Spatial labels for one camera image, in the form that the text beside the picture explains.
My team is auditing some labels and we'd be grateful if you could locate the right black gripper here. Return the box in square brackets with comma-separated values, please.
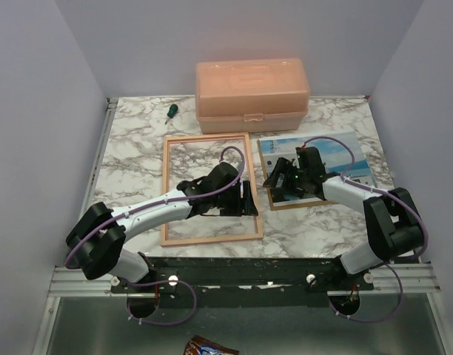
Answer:
[264, 160, 309, 202]

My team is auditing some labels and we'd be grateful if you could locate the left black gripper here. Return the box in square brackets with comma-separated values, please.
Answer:
[213, 181, 258, 217]

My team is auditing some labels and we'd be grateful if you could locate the pink wooden picture frame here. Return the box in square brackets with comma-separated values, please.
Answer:
[160, 131, 264, 248]

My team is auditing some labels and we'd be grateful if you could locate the brown fibreboard backing board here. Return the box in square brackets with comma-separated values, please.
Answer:
[257, 139, 336, 211]

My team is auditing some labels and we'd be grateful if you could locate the building photo print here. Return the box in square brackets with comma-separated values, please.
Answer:
[261, 131, 375, 186]

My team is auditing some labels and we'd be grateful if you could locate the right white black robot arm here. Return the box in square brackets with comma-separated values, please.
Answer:
[263, 146, 428, 290]

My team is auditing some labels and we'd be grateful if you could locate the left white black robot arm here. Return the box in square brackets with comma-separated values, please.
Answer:
[65, 162, 258, 292]

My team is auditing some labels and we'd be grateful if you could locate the orange translucent plastic toolbox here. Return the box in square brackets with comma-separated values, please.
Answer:
[195, 58, 311, 134]

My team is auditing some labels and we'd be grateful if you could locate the brown snack wrapper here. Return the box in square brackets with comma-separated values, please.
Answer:
[184, 335, 240, 355]

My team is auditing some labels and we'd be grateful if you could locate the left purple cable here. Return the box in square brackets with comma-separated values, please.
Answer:
[64, 146, 198, 327]

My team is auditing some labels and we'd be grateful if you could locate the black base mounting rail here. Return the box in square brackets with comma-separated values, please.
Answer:
[63, 254, 375, 310]

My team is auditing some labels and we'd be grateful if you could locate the green handled screwdriver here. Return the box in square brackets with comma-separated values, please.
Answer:
[165, 104, 178, 124]

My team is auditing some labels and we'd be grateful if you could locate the aluminium extrusion rail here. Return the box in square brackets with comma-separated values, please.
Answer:
[30, 99, 442, 355]

